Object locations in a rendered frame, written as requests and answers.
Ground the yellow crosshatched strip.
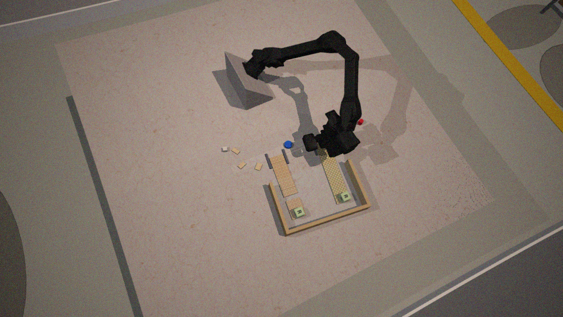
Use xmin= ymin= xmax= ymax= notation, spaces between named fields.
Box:
xmin=317 ymin=142 xmax=336 ymax=166

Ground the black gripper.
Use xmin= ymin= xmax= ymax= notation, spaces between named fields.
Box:
xmin=302 ymin=124 xmax=335 ymax=152

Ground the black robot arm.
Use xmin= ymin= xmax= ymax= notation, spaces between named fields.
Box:
xmin=242 ymin=30 xmax=362 ymax=158

